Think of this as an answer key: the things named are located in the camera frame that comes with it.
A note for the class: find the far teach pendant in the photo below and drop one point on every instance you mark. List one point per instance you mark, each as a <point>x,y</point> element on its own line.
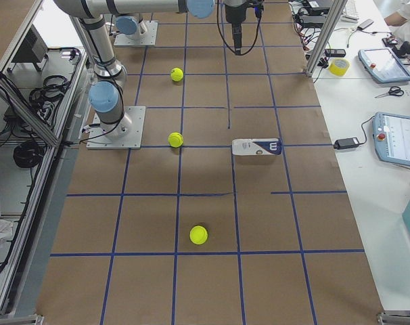
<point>383,65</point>

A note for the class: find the black scissors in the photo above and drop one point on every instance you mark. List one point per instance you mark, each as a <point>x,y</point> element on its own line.
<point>395,91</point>

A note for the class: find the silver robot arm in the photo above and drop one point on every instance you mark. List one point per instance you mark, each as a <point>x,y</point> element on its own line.
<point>106,96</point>

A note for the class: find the front Roland Garros tennis ball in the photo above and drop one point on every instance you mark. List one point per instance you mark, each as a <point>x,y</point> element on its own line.
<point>198,234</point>

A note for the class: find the white blue tennis ball can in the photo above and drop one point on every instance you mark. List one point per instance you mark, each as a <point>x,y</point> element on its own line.
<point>256,147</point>

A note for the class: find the black power adapter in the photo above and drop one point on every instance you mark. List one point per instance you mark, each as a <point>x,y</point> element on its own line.
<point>346,143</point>

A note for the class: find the tennis ball near base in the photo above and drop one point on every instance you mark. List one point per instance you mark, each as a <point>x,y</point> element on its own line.
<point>175,139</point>

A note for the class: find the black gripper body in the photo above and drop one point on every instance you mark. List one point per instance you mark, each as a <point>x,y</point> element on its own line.
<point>235,13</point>

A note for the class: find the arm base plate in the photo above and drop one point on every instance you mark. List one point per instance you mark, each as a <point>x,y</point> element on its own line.
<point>132,33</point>
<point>128,134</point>

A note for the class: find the aluminium frame post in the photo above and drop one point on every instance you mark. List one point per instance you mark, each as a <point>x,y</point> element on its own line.
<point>330,23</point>

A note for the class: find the yellow tape roll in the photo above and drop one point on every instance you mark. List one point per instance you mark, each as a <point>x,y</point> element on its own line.
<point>339,67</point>

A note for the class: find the centre tennis ball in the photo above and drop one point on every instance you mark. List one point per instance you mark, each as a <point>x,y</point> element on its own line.
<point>176,74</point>

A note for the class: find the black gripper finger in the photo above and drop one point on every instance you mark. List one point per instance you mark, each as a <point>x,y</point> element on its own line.
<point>237,38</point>

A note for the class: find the teach pendant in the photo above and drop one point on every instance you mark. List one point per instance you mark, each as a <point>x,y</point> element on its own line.
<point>383,65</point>
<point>391,138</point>

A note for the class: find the near teach pendant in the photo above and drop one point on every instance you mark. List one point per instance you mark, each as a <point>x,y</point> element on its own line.
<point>391,138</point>

